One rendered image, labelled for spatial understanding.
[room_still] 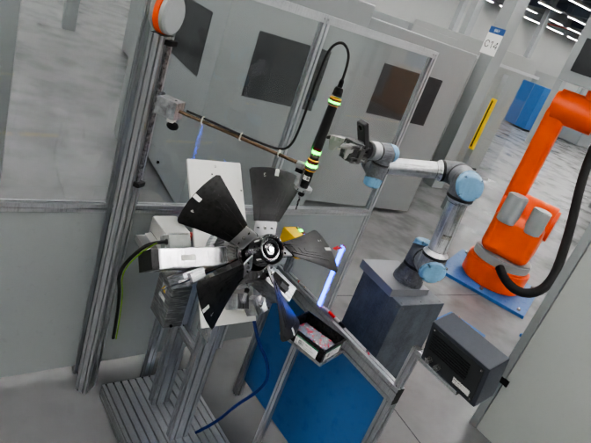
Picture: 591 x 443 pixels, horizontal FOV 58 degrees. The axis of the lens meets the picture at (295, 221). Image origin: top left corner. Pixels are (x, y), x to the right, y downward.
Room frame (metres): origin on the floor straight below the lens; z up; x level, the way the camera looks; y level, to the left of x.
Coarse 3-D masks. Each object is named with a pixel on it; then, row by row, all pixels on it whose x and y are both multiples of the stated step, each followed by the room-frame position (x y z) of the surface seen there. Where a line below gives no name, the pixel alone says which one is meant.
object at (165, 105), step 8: (160, 96) 2.02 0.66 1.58; (168, 96) 2.06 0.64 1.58; (160, 104) 2.01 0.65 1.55; (168, 104) 2.00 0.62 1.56; (176, 104) 2.00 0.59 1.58; (184, 104) 2.05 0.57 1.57; (152, 112) 2.03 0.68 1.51; (160, 112) 2.01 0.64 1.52; (168, 112) 2.00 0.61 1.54; (176, 112) 2.01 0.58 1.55
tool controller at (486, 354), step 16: (448, 320) 1.72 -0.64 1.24; (432, 336) 1.69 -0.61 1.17; (448, 336) 1.64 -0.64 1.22; (464, 336) 1.65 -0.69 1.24; (480, 336) 1.67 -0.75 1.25; (432, 352) 1.69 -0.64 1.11; (448, 352) 1.63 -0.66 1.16; (464, 352) 1.59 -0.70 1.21; (480, 352) 1.58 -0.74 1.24; (496, 352) 1.60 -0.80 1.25; (448, 368) 1.63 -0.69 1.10; (464, 368) 1.58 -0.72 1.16; (480, 368) 1.53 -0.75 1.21; (496, 368) 1.54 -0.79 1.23; (464, 384) 1.57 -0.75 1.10; (480, 384) 1.53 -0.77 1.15; (496, 384) 1.59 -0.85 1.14; (480, 400) 1.56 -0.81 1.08
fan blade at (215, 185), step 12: (216, 180) 1.79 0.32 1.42; (204, 192) 1.76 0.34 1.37; (216, 192) 1.78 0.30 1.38; (228, 192) 1.80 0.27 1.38; (192, 204) 1.74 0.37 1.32; (204, 204) 1.76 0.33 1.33; (216, 204) 1.78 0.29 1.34; (228, 204) 1.79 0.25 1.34; (180, 216) 1.72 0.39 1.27; (192, 216) 1.74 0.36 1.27; (204, 216) 1.76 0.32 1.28; (216, 216) 1.77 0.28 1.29; (228, 216) 1.79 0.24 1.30; (240, 216) 1.81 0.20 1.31; (204, 228) 1.76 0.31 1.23; (216, 228) 1.78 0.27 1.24; (228, 228) 1.79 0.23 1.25; (240, 228) 1.81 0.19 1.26; (228, 240) 1.80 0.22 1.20
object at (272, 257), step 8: (264, 240) 1.81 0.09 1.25; (272, 240) 1.84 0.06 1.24; (280, 240) 1.86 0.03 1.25; (248, 248) 1.82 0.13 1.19; (256, 248) 1.79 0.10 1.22; (264, 248) 1.79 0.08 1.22; (280, 248) 1.85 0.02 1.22; (240, 256) 1.82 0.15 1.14; (248, 256) 1.83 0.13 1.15; (256, 256) 1.78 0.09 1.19; (264, 256) 1.77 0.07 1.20; (272, 256) 1.80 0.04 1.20; (280, 256) 1.82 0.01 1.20; (256, 264) 1.80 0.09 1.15; (264, 264) 1.78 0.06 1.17; (272, 264) 1.78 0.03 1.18
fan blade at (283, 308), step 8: (280, 296) 1.78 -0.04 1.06; (280, 304) 1.75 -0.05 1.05; (280, 312) 1.72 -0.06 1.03; (288, 312) 1.81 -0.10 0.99; (280, 320) 1.70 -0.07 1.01; (288, 320) 1.77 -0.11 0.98; (296, 320) 1.85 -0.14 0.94; (280, 328) 1.68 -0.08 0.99; (288, 328) 1.74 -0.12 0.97; (296, 328) 1.81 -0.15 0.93; (288, 336) 1.71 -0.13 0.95
